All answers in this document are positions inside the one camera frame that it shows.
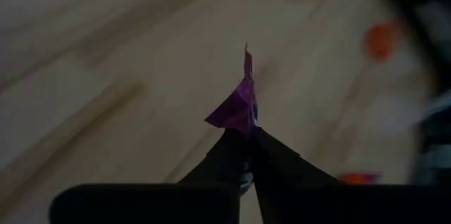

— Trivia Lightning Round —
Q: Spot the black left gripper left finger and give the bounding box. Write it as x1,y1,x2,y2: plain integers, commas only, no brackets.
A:
49,127,253,224

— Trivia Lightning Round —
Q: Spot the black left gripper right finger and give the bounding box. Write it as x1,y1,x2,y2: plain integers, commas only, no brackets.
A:
252,127,451,224

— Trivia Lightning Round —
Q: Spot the large purple Skittles wrapper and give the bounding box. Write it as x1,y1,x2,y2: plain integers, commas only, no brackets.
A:
204,43,259,197

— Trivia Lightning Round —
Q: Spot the orange silver Reese's pack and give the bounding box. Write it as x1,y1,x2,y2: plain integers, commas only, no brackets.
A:
364,20,400,63

